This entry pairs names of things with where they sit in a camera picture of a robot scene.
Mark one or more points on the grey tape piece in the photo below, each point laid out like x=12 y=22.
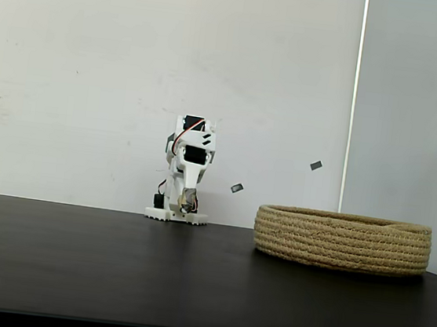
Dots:
x=237 y=188
x=316 y=165

